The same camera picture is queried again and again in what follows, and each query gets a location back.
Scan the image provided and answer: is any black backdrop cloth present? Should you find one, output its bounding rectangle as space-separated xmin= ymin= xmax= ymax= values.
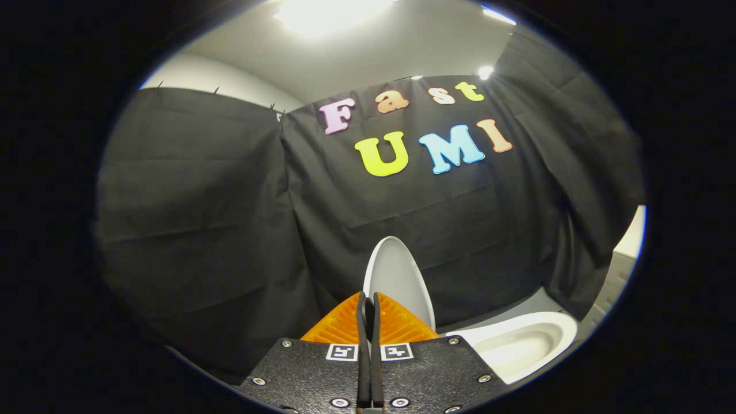
xmin=95 ymin=29 xmax=645 ymax=386

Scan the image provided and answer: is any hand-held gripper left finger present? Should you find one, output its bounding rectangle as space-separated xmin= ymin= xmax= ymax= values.
xmin=239 ymin=292 xmax=372 ymax=414

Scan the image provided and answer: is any white toilet bowl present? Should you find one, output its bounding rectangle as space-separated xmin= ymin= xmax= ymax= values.
xmin=446 ymin=312 xmax=578 ymax=385

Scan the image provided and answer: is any large ceiling light panel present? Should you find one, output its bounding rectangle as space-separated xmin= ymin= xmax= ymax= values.
xmin=273 ymin=0 xmax=398 ymax=36

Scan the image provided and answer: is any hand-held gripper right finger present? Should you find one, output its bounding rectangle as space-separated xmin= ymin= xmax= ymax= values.
xmin=373 ymin=292 xmax=510 ymax=414

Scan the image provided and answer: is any white toilet lid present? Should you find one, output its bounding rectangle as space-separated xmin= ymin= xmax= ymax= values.
xmin=362 ymin=236 xmax=436 ymax=346

